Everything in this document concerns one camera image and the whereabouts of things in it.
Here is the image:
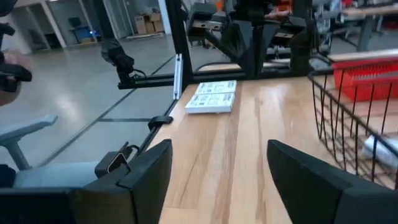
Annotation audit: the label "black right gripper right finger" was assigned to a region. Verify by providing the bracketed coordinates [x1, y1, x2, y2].
[266, 139, 398, 224]

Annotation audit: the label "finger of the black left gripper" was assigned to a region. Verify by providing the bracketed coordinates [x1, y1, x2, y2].
[289, 17, 313, 75]
[188, 2, 225, 38]

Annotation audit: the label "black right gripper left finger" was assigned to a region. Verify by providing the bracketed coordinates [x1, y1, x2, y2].
[74, 139, 174, 224]

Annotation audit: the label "black and white braided cable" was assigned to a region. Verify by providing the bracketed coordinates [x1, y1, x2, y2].
[354, 73, 398, 82]

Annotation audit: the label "white card reader box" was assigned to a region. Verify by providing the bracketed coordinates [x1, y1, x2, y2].
[185, 92, 236, 114]
[195, 80, 238, 96]

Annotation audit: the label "light wooden work table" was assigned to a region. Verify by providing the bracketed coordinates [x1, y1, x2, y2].
[198, 48, 398, 73]

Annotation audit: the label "wooden desk grey legs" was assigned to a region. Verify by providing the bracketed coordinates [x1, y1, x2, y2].
[340, 3, 398, 53]

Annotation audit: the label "black plastic clip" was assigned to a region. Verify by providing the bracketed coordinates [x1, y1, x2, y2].
[147, 115, 174, 131]

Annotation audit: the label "red plastic basket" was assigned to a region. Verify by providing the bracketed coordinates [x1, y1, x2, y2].
[331, 57, 398, 103]

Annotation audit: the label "person's hand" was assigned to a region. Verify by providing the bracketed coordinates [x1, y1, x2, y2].
[0, 51, 34, 107]

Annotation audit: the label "black aluminium rig frame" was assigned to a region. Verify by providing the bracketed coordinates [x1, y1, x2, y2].
[117, 0, 333, 156]

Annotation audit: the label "black wire basket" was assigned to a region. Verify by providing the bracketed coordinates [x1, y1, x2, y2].
[307, 70, 398, 190]

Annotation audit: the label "black table camera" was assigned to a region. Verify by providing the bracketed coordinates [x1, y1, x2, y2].
[94, 141, 135, 180]

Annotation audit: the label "silver aluminium bracket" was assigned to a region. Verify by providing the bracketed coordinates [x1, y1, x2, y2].
[172, 53, 184, 101]

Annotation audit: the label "black leader arm handle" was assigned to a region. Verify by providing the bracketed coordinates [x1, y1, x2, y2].
[0, 63, 33, 93]

